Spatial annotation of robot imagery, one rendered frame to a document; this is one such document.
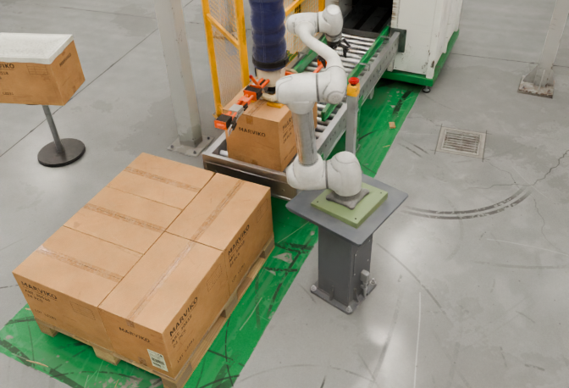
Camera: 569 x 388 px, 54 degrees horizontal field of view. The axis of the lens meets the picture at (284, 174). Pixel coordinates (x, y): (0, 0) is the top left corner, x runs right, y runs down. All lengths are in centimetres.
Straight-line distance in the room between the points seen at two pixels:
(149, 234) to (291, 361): 110
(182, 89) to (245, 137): 114
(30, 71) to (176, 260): 206
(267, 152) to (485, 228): 166
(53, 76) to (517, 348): 361
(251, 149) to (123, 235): 97
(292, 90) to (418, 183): 218
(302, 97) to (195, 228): 119
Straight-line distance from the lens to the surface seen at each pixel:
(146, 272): 315
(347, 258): 325
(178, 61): 447
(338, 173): 292
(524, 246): 416
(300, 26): 296
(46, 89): 460
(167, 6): 430
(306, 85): 251
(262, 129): 349
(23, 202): 481
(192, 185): 363
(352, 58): 507
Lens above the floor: 281
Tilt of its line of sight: 39 degrees down
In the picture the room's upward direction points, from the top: 3 degrees counter-clockwise
